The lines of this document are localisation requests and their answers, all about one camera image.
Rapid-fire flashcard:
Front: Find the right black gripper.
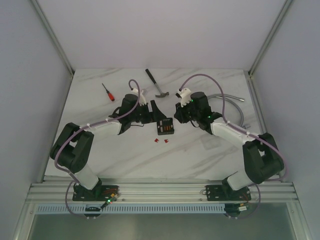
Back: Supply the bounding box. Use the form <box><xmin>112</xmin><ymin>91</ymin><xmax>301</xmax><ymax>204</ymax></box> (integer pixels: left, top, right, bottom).
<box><xmin>173</xmin><ymin>98</ymin><xmax>200</xmax><ymax>124</ymax></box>

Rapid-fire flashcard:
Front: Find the black fuse box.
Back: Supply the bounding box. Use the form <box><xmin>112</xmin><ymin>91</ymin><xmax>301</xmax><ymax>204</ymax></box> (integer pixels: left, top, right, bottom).
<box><xmin>156</xmin><ymin>117</ymin><xmax>175</xmax><ymax>136</ymax></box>

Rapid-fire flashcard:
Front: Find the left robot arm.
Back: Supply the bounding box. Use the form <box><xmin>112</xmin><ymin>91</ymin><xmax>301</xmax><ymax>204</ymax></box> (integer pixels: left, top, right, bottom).
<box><xmin>49</xmin><ymin>93</ymin><xmax>172</xmax><ymax>201</ymax></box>

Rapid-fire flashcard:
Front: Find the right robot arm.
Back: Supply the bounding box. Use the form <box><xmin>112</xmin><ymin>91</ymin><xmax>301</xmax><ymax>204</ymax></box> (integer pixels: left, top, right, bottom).
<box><xmin>174</xmin><ymin>88</ymin><xmax>285</xmax><ymax>200</ymax></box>

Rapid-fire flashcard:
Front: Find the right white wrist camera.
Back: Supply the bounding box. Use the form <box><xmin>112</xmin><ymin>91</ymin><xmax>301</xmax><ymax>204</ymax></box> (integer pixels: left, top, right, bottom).
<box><xmin>176</xmin><ymin>88</ymin><xmax>192</xmax><ymax>108</ymax></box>

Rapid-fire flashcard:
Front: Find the black handled claw hammer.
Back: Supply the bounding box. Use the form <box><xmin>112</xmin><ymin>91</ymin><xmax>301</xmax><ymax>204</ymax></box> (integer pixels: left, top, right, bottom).
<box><xmin>145</xmin><ymin>69</ymin><xmax>170</xmax><ymax>98</ymax></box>

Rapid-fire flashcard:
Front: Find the red handled screwdriver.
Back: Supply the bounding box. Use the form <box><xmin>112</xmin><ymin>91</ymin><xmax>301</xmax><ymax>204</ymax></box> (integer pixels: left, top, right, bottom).
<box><xmin>102</xmin><ymin>83</ymin><xmax>115</xmax><ymax>102</ymax></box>

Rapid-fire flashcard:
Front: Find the grey flexible metal hose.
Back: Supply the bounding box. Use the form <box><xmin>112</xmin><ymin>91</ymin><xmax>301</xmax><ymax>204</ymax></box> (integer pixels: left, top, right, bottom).
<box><xmin>207</xmin><ymin>93</ymin><xmax>251</xmax><ymax>130</ymax></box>

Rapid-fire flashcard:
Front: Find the right aluminium frame post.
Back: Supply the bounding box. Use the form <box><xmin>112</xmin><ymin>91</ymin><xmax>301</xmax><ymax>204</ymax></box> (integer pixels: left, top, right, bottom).
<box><xmin>248</xmin><ymin>0</ymin><xmax>295</xmax><ymax>77</ymax></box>

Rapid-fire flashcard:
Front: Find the aluminium frame post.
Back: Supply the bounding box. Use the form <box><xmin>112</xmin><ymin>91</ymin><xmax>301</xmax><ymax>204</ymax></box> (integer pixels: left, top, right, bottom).
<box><xmin>30</xmin><ymin>0</ymin><xmax>75</xmax><ymax>77</ymax></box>
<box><xmin>248</xmin><ymin>0</ymin><xmax>295</xmax><ymax>77</ymax></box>

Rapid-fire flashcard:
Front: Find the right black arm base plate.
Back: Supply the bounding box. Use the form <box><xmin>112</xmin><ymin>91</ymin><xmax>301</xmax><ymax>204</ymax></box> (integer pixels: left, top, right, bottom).
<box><xmin>205</xmin><ymin>185</ymin><xmax>252</xmax><ymax>202</ymax></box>

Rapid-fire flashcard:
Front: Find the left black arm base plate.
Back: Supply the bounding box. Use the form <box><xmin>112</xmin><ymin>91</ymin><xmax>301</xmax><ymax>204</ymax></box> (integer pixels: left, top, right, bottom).
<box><xmin>72</xmin><ymin>185</ymin><xmax>119</xmax><ymax>202</ymax></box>

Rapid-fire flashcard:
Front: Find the left aluminium frame post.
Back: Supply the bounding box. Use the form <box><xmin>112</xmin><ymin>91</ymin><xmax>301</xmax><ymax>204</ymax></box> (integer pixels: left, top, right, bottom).
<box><xmin>30</xmin><ymin>0</ymin><xmax>75</xmax><ymax>77</ymax></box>

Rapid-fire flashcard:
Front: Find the aluminium mounting rail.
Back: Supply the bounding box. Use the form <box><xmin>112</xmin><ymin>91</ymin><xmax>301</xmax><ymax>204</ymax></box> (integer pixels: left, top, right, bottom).
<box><xmin>26</xmin><ymin>176</ymin><xmax>299</xmax><ymax>204</ymax></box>

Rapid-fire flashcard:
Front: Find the slotted grey cable duct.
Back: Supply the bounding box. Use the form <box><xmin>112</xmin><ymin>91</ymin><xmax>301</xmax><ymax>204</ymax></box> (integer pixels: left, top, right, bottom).
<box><xmin>34</xmin><ymin>203</ymin><xmax>288</xmax><ymax>215</ymax></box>

